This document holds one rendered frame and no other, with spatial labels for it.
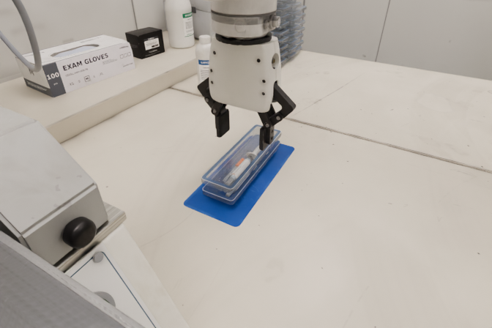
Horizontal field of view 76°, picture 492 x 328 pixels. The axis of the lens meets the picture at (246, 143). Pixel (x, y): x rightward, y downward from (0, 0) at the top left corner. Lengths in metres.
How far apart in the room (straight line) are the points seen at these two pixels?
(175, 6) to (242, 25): 0.65
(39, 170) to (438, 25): 2.41
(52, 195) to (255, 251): 0.28
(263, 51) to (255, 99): 0.07
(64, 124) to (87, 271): 0.51
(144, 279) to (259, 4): 0.31
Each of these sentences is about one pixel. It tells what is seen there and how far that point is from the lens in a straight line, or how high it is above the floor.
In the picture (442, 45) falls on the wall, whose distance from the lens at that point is 2.51.
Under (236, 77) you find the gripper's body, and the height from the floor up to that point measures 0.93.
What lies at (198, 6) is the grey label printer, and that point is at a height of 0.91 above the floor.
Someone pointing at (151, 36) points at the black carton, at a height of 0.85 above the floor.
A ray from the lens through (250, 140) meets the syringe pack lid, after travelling 0.55.
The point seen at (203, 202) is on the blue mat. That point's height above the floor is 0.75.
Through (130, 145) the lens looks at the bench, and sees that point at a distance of 0.66.
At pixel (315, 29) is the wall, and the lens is 2.63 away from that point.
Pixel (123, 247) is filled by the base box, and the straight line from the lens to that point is 0.25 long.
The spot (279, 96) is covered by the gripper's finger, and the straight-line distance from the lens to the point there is 0.44.
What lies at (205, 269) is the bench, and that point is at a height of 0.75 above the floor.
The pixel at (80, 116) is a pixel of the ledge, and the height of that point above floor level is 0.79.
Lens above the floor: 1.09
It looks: 33 degrees down
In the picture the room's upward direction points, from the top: straight up
